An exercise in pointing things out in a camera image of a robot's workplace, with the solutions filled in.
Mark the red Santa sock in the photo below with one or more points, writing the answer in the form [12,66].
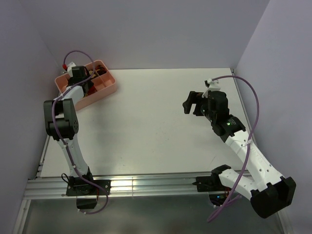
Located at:
[91,91]

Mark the aluminium front frame rail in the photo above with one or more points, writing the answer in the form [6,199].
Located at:
[121,186]

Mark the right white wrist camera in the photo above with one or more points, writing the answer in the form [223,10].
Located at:
[211,86]

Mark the pink plastic divided organizer box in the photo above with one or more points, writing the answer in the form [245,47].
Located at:
[104,84]

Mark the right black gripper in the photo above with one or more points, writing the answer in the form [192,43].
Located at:
[193,98]

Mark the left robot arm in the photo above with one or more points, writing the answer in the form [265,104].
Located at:
[61,123]

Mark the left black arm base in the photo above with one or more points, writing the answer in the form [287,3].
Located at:
[87,195]

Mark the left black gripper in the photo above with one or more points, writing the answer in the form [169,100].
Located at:
[90,83]

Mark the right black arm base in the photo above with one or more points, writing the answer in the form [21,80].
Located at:
[216,191]

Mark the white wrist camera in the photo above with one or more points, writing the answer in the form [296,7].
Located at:
[211,86]
[67,68]

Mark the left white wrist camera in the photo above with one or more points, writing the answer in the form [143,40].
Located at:
[67,68]

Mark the dark red-black rolled sock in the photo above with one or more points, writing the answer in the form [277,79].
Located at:
[100,70]

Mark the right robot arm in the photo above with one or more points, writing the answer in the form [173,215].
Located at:
[268,190]

